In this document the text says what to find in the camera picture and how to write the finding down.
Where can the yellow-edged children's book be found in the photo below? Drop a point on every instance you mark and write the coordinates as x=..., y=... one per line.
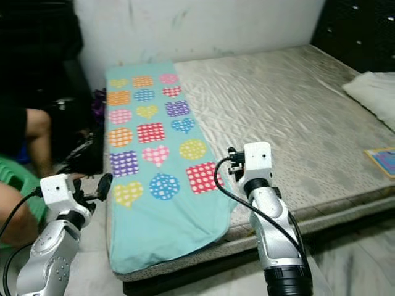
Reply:
x=382, y=161

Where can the white printed pillow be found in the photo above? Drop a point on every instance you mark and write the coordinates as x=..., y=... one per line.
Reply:
x=373, y=95

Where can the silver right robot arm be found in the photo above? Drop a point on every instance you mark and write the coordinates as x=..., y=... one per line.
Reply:
x=274, y=234

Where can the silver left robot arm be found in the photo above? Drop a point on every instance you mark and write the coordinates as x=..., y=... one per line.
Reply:
x=52, y=259

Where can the black bag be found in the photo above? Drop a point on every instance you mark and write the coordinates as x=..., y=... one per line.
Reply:
x=83, y=145

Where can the teal blanket with coloured shapes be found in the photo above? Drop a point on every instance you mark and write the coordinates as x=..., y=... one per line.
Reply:
x=154, y=216

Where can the grey quilted mattress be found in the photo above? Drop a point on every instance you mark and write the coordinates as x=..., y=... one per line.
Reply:
x=284, y=111

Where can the green plastic stool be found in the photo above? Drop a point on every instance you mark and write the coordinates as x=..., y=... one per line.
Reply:
x=21, y=169

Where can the purple bag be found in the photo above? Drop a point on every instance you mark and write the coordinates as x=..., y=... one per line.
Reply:
x=99, y=105

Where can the black bed base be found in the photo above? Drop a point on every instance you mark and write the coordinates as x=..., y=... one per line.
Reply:
x=345, y=237

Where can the dark tufted headboard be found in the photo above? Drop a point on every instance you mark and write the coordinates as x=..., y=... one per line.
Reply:
x=358, y=34

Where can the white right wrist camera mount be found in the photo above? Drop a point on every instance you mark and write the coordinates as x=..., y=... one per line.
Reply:
x=257, y=159

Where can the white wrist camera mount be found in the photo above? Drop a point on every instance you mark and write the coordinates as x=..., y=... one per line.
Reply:
x=257, y=159
x=57, y=189

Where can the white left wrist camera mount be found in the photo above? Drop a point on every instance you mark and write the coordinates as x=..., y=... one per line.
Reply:
x=57, y=189

